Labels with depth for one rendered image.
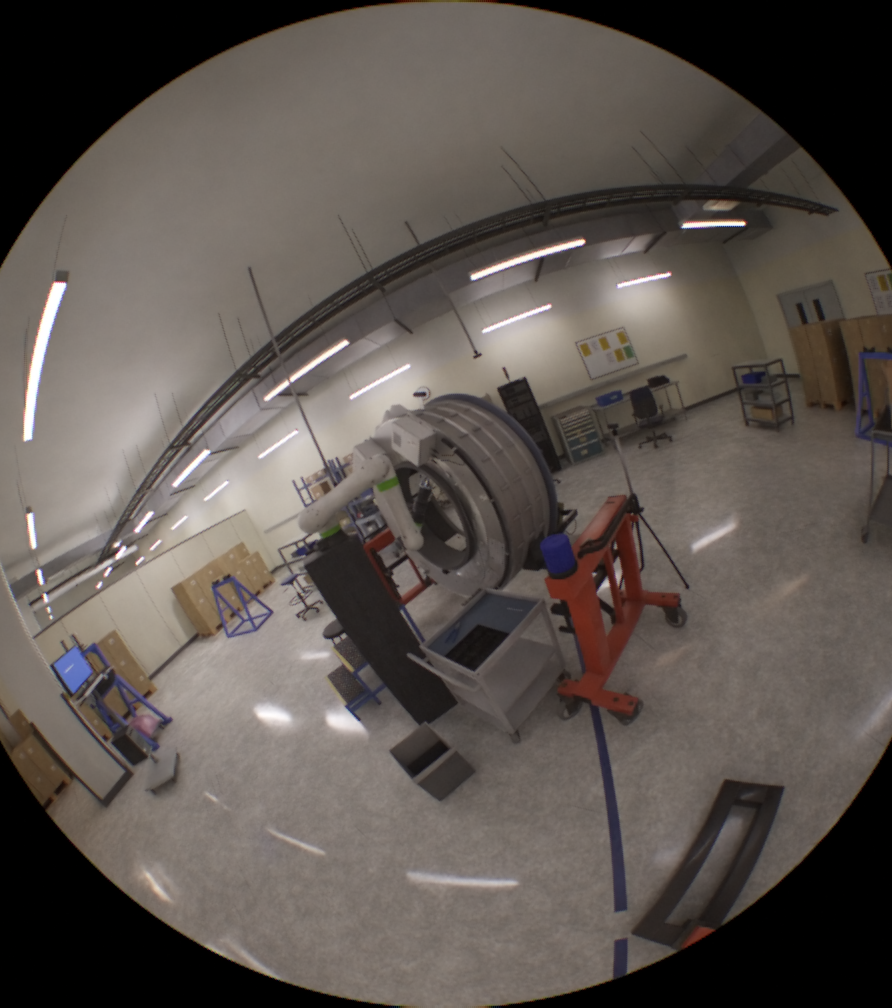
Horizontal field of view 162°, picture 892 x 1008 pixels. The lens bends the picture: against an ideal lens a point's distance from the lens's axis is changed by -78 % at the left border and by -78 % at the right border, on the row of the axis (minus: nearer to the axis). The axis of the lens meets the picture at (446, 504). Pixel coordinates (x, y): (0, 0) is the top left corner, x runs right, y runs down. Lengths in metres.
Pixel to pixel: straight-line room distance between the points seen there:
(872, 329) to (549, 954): 6.48
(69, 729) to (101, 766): 0.57
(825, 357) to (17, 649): 11.26
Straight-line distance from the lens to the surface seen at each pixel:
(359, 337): 5.22
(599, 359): 7.57
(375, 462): 1.40
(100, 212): 3.01
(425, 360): 7.39
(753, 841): 1.58
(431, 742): 2.00
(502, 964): 1.74
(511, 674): 1.89
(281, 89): 2.74
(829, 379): 6.61
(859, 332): 6.12
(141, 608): 8.55
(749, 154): 4.94
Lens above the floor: 1.65
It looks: 13 degrees down
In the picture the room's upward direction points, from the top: 25 degrees counter-clockwise
